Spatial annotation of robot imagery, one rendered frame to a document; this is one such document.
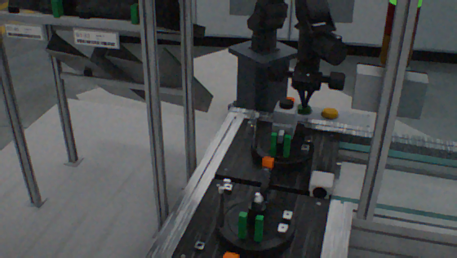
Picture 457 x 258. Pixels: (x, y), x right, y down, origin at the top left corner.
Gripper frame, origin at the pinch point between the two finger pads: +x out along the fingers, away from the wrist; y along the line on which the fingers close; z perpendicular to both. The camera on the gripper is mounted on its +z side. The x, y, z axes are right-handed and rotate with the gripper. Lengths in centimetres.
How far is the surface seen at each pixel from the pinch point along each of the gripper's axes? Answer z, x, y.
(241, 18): -266, 70, -84
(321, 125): 5.1, 5.0, 5.3
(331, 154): 19.2, 3.8, 9.0
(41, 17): 43, -30, -42
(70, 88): -158, 99, -187
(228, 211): 45.4, 2.0, -7.2
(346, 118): 0.4, 4.7, 11.0
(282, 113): 23.9, -7.2, -1.9
